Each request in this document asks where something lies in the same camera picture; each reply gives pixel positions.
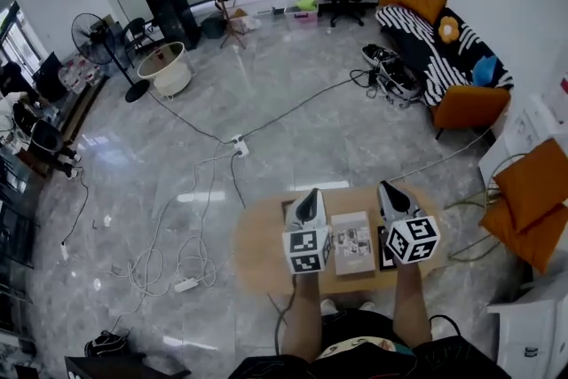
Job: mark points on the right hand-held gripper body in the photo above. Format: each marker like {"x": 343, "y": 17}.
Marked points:
{"x": 412, "y": 239}

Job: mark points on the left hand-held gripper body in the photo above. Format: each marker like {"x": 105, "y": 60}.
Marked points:
{"x": 306, "y": 248}

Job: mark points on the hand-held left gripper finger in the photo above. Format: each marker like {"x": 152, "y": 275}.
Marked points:
{"x": 293, "y": 219}
{"x": 321, "y": 215}

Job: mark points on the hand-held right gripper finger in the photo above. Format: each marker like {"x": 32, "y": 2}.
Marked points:
{"x": 412, "y": 210}
{"x": 384, "y": 208}

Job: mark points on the beige book with photo cover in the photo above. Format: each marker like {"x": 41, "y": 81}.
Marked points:
{"x": 352, "y": 244}

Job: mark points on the person's left forearm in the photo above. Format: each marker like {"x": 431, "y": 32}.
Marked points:
{"x": 304, "y": 315}

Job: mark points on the person's right forearm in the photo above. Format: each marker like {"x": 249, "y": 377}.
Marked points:
{"x": 410, "y": 306}

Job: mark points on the wooden coffee table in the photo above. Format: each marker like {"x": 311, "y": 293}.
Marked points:
{"x": 266, "y": 253}

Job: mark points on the person's left white shoe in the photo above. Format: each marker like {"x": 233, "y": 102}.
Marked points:
{"x": 327, "y": 307}

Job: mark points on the person's white shoe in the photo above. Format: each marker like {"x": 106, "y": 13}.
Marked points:
{"x": 366, "y": 305}
{"x": 327, "y": 307}

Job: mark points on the person's right white shoe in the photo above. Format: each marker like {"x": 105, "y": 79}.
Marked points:
{"x": 366, "y": 305}

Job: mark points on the white power strip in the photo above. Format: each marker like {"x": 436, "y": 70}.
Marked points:
{"x": 64, "y": 252}
{"x": 186, "y": 284}
{"x": 239, "y": 145}

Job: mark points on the person's black printed shirt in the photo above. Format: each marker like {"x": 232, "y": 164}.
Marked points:
{"x": 364, "y": 361}

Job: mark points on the open equipment case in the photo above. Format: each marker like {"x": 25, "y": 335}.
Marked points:
{"x": 392, "y": 75}

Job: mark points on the blue cushion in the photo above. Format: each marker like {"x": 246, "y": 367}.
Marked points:
{"x": 484, "y": 71}

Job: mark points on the black and white striped blanket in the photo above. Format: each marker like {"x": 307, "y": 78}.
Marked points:
{"x": 417, "y": 35}

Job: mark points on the flower-shaped yellow cushion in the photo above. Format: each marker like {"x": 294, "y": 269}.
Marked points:
{"x": 447, "y": 30}

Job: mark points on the round white side table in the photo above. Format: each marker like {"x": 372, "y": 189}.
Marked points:
{"x": 166, "y": 68}

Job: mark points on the clear storage box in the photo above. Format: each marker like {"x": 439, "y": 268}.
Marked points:
{"x": 302, "y": 17}

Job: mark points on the black bag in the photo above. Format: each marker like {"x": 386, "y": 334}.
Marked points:
{"x": 106, "y": 344}

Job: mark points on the tall black cabinet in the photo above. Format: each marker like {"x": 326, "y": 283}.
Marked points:
{"x": 171, "y": 13}

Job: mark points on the black standing fan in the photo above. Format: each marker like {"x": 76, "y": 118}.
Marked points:
{"x": 93, "y": 37}

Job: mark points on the black metal rack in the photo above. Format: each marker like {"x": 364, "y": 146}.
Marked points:
{"x": 15, "y": 244}

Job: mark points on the black picture frame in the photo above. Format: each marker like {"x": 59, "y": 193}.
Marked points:
{"x": 382, "y": 262}

